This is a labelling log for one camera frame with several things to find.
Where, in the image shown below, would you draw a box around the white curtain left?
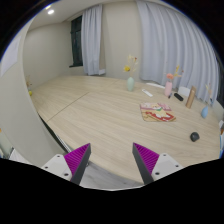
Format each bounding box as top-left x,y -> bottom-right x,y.
81,4 -> 105,76

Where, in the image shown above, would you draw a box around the black remote control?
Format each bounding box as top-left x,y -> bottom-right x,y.
174,93 -> 184,101

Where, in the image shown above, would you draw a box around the white curtain right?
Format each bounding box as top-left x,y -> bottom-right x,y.
136,0 -> 219,101

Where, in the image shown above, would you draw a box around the yellow flowers at wall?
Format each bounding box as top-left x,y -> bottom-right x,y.
25,76 -> 32,96

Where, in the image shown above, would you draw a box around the white remote control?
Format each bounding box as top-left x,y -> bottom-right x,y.
142,89 -> 153,97

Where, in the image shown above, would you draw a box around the white curtain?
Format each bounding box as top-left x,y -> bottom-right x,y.
136,0 -> 219,101
81,4 -> 105,76

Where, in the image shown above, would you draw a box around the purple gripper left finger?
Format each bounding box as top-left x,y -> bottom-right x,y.
64,143 -> 91,185

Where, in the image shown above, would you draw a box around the blue vase with flowers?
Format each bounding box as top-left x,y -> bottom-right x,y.
200,83 -> 214,119

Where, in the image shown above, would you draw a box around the black computer mouse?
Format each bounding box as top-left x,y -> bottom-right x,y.
190,132 -> 200,142

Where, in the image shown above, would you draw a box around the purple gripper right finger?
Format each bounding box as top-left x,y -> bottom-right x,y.
132,143 -> 159,185

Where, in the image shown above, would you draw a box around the dark window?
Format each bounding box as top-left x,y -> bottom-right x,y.
70,16 -> 83,67

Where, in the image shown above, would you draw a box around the pink vase with flowers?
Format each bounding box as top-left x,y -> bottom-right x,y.
164,66 -> 180,97

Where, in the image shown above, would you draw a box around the white chair back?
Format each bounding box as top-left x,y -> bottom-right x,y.
178,87 -> 190,97

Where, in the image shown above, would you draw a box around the green vase with flowers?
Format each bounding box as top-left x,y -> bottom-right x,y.
123,54 -> 138,91

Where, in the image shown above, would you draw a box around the tall brown wooden box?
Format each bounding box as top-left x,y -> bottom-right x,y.
185,86 -> 196,109

